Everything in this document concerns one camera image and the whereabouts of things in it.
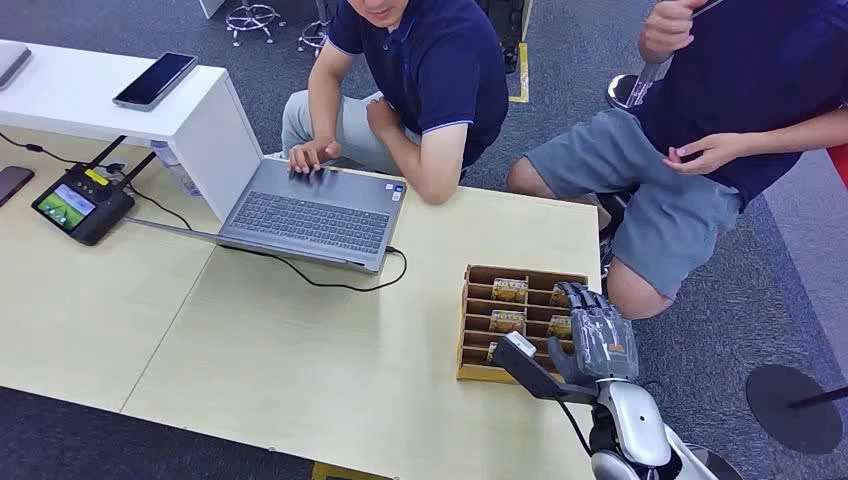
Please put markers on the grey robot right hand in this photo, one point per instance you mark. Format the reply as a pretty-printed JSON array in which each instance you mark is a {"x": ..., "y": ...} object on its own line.
[{"x": 599, "y": 344}]

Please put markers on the person's right hand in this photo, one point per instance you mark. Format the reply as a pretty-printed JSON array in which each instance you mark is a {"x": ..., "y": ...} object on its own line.
[
  {"x": 314, "y": 154},
  {"x": 669, "y": 30}
]

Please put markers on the person's left hand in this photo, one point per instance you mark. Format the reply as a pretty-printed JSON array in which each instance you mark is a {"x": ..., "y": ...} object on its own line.
[
  {"x": 705, "y": 154},
  {"x": 382, "y": 118}
]

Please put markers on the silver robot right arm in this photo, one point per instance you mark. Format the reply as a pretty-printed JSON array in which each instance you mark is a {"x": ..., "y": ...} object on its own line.
[{"x": 636, "y": 424}]

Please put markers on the printed hotel key card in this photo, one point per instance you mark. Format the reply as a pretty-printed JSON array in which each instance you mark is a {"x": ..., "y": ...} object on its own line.
[
  {"x": 507, "y": 322},
  {"x": 490, "y": 351},
  {"x": 509, "y": 290},
  {"x": 558, "y": 298},
  {"x": 560, "y": 326}
]

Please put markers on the person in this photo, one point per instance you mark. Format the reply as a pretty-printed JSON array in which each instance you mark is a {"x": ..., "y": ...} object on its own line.
[
  {"x": 722, "y": 86},
  {"x": 430, "y": 73}
]

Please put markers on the wooden slotted card holder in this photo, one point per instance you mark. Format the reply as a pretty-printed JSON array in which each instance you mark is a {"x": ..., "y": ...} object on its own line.
[{"x": 474, "y": 368}]

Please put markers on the chrome bar stool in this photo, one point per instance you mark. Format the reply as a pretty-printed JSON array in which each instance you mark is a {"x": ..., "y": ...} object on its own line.
[{"x": 634, "y": 85}]

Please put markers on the silver grey laptop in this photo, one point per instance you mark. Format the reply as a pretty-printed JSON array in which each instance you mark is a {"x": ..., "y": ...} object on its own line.
[{"x": 311, "y": 218}]

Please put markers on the chrome stool base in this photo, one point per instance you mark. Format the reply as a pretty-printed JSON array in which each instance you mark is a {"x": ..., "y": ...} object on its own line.
[
  {"x": 314, "y": 36},
  {"x": 253, "y": 18}
]

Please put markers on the red chair edge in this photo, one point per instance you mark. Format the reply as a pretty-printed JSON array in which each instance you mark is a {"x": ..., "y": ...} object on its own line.
[{"x": 839, "y": 164}]

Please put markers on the clear plastic bottle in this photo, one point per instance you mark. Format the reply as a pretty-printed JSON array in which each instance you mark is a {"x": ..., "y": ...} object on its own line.
[{"x": 177, "y": 169}]

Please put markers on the yellow floor tape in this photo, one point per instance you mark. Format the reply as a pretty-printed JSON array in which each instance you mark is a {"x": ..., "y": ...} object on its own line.
[{"x": 522, "y": 73}]

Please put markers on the black cabinet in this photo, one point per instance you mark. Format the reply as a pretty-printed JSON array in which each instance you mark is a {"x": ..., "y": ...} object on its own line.
[{"x": 507, "y": 26}]

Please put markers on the black smartphone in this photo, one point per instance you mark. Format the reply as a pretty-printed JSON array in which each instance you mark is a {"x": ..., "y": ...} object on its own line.
[{"x": 155, "y": 81}]

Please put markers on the black round stand base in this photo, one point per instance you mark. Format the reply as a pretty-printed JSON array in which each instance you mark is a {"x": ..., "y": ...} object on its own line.
[{"x": 792, "y": 407}]

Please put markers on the black remote controller with screen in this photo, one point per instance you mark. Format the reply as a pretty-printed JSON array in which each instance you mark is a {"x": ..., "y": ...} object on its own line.
[{"x": 83, "y": 205}]

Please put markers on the white desk shelf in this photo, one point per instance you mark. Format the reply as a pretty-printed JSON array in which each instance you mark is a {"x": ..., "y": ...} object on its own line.
[{"x": 79, "y": 93}]

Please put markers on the dark smartphone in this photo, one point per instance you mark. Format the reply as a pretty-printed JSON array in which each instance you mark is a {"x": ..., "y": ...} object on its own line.
[{"x": 12, "y": 182}]

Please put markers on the grey closed tablet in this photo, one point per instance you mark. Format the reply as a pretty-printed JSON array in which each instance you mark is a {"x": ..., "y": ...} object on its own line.
[{"x": 10, "y": 63}]

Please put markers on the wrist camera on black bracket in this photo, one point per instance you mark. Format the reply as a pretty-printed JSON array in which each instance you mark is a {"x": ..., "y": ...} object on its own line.
[{"x": 526, "y": 368}]

